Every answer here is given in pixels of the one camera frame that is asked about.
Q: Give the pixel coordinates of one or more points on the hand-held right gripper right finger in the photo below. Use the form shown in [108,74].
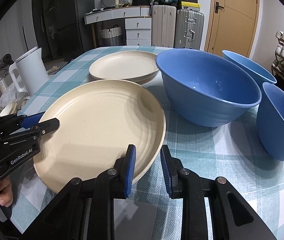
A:
[165,171]

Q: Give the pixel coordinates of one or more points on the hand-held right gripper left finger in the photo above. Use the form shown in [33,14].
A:
[130,170]

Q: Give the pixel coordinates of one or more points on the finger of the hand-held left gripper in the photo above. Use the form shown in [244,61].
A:
[48,126]
[33,120]

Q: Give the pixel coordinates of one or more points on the cream speckled plate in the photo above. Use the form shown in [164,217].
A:
[122,66]
[94,130]
[145,80]

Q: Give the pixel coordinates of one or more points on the periwinkle blue bowl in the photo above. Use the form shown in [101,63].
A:
[207,110]
[277,130]

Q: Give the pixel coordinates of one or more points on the light blue bowl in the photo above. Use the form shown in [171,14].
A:
[252,67]

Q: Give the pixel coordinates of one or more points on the crumpled clear plastic bag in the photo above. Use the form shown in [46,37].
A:
[9,92]

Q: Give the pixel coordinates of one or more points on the teal checked tablecloth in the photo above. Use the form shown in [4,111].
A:
[207,150]

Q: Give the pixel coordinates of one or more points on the white electric kettle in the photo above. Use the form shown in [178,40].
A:
[30,72]

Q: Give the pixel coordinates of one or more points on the beige slipper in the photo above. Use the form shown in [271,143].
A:
[54,68]

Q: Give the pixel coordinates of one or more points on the dark glass cabinet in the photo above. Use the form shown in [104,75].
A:
[43,30]

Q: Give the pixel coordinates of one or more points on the dark grey refrigerator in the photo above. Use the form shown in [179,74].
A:
[66,30]

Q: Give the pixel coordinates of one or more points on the woven laundry basket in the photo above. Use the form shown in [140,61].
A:
[111,36]

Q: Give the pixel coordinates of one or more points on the white vanity desk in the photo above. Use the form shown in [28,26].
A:
[101,15]

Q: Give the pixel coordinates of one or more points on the white drawer unit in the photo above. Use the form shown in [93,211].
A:
[138,33]

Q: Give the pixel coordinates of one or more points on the small cream bottle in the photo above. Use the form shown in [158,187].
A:
[117,2]

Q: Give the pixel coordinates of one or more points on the silver suitcase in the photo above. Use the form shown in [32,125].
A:
[189,28]

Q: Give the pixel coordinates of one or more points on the beige suitcase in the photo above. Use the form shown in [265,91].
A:
[163,26]

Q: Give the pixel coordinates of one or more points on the black fabric bag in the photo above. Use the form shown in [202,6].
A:
[140,1]

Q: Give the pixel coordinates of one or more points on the wooden door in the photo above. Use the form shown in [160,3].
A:
[232,25]

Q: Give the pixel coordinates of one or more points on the yellow white shoe box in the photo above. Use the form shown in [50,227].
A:
[189,5]

